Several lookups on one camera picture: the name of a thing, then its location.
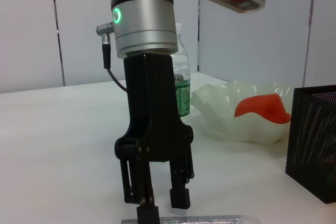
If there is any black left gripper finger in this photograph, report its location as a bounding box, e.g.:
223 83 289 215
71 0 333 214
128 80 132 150
169 152 195 210
119 156 161 224

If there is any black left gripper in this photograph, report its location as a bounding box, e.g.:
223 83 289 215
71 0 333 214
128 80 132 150
114 53 194 164

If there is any clear green-label water bottle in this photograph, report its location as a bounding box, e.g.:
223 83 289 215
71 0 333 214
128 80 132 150
170 23 192 118

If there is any grey pen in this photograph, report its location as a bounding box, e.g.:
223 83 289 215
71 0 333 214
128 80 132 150
121 214 261 224

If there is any red tomato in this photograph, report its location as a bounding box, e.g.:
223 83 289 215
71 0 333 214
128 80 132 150
233 93 292 125

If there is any pale green glass fruit plate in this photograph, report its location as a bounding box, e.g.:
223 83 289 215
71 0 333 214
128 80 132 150
190 80 292 144

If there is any black mesh pen holder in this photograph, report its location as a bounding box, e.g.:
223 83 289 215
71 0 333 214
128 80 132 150
285 84 336 205

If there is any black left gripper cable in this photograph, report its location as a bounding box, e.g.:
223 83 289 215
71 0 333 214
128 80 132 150
95 23 130 94

